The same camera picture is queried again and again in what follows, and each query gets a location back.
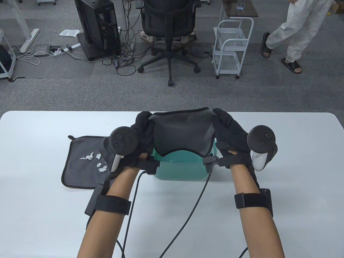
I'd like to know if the thick black glove cable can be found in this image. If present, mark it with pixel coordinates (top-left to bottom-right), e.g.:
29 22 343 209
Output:
103 171 120 194

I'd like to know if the dark brown side table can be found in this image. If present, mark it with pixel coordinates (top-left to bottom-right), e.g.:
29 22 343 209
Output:
222 0 259 18

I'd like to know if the person's right hand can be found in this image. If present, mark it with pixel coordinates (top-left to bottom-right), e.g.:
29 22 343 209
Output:
212 108 278 170

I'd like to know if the black bag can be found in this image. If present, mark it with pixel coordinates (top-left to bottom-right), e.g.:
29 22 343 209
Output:
0 44 14 73

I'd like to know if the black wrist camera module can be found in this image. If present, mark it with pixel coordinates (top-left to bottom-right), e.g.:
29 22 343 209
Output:
138 159 161 175
202 155 219 172

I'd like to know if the tangle of black cables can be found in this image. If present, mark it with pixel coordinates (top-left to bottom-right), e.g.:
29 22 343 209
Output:
102 0 140 76

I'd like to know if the white rolling wire cart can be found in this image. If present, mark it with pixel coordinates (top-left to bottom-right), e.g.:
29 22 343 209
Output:
212 17 255 80

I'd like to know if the person's right forearm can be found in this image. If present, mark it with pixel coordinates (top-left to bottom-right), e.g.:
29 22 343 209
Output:
228 161 285 258

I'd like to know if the person's left hand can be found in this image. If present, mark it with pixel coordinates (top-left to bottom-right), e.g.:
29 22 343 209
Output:
103 111 156 170

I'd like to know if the green plastic basket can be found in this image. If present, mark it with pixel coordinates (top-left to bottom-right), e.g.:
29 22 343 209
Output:
147 138 217 181

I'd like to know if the black and white hand controller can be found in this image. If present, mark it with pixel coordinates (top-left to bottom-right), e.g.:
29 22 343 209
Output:
247 125 277 172
109 127 139 172

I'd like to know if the black computer tower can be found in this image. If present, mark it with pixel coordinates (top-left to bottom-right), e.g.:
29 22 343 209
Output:
74 0 122 61

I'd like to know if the white desk leg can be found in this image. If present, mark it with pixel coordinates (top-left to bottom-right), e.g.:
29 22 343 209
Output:
11 0 41 53

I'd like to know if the thin black cable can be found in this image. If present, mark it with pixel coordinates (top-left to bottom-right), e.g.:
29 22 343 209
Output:
159 171 211 258
116 171 147 258

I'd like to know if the person's left forearm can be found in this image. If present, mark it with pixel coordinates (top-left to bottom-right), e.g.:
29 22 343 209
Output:
77 165 143 258

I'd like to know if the white power strip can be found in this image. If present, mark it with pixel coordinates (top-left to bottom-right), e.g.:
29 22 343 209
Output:
53 42 81 57

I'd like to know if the grey flat floor box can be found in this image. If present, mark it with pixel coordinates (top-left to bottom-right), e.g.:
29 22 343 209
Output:
34 45 51 57

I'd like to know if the black office chair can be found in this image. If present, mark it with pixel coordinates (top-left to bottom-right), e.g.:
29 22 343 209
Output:
137 0 201 87

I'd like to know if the black arm strap with box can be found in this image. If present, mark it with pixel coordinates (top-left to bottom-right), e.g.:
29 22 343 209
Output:
85 184 132 216
234 188 274 218

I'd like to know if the grey hand towel black trim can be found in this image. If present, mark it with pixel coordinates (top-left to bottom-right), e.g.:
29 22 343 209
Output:
148 107 217 158
61 135 119 189

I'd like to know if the black sandal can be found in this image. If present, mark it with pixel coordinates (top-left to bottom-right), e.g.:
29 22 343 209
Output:
281 58 302 74
260 32 272 58

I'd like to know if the white frame cart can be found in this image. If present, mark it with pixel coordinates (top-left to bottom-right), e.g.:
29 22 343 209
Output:
0 27 17 82

